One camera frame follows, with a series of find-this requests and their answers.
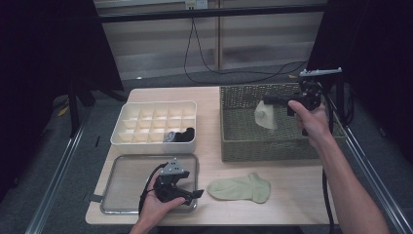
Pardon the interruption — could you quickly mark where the white divided storage box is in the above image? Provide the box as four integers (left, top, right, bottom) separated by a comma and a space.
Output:
110, 100, 198, 155

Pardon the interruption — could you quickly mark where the metal rail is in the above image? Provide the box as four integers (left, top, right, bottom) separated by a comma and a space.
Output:
23, 123, 89, 234
327, 94, 413, 234

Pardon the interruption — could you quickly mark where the hand-held gripper cable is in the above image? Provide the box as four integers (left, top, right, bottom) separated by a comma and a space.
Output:
138, 162, 169, 217
320, 82, 337, 234

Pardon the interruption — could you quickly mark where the green woven basket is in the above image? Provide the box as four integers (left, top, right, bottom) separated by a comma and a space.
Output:
219, 81, 348, 163

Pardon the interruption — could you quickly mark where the black curtain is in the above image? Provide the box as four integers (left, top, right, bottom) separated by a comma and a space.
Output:
0, 0, 125, 203
305, 0, 413, 164

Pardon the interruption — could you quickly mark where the grey tape piece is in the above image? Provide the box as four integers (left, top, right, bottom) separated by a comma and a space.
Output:
83, 193, 105, 204

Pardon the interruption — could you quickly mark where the pale beige sock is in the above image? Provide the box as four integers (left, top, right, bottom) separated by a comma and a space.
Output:
206, 172, 272, 205
253, 99, 279, 131

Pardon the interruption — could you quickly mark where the left hand-held gripper cable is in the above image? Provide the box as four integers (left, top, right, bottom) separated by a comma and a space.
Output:
138, 162, 169, 217

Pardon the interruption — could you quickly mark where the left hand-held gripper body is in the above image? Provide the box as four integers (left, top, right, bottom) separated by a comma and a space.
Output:
153, 158, 188, 204

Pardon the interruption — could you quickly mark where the person's right hand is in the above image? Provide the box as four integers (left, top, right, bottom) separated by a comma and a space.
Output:
287, 99, 329, 144

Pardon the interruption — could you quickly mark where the black stand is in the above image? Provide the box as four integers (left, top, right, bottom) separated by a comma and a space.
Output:
66, 77, 82, 137
335, 72, 355, 126

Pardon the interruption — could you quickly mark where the person's left hand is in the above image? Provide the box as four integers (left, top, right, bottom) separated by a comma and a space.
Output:
139, 190, 187, 226

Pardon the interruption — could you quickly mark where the right hand-held gripper cable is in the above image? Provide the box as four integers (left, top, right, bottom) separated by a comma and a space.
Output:
320, 82, 337, 234

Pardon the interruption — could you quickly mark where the black floor cable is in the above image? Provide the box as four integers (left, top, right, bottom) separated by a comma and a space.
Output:
183, 18, 295, 85
191, 18, 309, 76

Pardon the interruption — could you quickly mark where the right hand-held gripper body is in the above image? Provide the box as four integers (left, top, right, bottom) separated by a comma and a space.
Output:
290, 67, 343, 111

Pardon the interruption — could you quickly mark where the black horizontal bar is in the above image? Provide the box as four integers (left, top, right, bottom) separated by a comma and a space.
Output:
96, 3, 327, 23

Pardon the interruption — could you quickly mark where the wall socket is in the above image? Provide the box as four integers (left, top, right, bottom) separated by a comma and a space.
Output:
184, 0, 208, 10

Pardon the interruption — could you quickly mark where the clear box lid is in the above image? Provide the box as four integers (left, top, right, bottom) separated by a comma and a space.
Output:
99, 153, 200, 215

